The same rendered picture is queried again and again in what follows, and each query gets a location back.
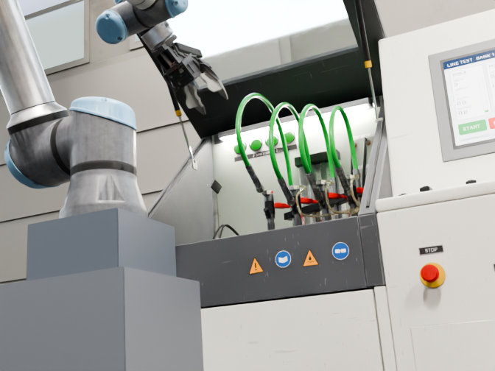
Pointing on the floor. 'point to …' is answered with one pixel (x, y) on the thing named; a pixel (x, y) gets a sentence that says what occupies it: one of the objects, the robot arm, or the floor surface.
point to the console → (435, 215)
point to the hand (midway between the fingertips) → (214, 102)
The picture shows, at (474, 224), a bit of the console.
